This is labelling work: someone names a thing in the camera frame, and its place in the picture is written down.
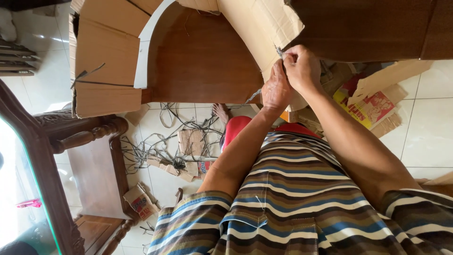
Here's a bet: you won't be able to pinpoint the person's right hand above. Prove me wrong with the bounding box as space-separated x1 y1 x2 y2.
282 44 323 95

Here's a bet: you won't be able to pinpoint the person's left hand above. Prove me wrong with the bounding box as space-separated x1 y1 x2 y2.
261 59 294 111

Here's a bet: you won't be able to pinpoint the grey plastic packing strap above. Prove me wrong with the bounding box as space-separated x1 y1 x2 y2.
243 45 285 106

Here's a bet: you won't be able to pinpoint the torn cardboard wrap sheet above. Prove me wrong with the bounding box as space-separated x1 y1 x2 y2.
176 0 309 112

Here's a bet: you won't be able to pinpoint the person's bare foot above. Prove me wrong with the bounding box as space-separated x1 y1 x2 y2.
212 103 233 125

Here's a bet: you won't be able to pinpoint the red shorts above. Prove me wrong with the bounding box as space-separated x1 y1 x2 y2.
221 115 321 153

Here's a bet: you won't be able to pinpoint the brown wooden furniture piece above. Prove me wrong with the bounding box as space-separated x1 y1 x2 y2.
141 0 453 105

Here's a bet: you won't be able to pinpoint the red yellow printed cardboard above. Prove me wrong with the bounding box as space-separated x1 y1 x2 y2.
332 72 408 139

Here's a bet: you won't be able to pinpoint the plain cardboard sheet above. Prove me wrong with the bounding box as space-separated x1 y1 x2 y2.
348 59 434 106

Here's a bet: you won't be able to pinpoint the corrugated cardboard scrap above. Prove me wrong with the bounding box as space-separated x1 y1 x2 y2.
177 128 206 157

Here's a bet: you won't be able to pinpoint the striped shirt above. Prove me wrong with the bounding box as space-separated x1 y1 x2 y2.
147 132 453 255

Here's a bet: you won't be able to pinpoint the white foam edge guard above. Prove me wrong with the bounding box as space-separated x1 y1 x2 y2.
133 0 177 89

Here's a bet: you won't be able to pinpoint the long crumpled cardboard scrap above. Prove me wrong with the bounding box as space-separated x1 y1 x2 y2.
147 156 214 183

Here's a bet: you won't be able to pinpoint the small plain cardboard scrap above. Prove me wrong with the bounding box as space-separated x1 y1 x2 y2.
125 104 151 127

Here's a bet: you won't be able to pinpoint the large cardboard wrap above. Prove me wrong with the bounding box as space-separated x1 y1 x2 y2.
69 0 164 119

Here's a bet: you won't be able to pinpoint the red printed cardboard scrap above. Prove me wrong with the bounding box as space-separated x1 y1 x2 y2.
123 183 160 221

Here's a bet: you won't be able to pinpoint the cardboard sheet edge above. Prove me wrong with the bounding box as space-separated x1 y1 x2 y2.
415 171 453 198

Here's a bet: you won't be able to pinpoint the carved wooden table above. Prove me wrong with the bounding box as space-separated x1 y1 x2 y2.
33 109 140 255

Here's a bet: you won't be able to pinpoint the dark wooden slatted furniture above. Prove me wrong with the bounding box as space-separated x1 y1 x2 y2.
0 38 40 77

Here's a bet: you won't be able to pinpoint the white cloth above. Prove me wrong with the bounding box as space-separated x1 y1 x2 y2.
0 7 17 42

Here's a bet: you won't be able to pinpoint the tangle of packing straps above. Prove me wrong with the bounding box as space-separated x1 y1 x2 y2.
120 102 229 175

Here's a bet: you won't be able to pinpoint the black packing strap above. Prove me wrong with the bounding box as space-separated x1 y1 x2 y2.
70 63 135 90

